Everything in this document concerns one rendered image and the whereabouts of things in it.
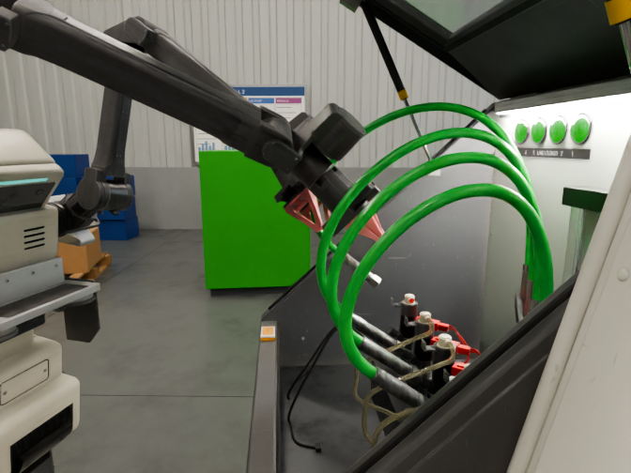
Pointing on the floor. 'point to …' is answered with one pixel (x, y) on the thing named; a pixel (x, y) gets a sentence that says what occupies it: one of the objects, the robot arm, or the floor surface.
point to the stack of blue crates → (124, 224)
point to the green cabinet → (248, 228)
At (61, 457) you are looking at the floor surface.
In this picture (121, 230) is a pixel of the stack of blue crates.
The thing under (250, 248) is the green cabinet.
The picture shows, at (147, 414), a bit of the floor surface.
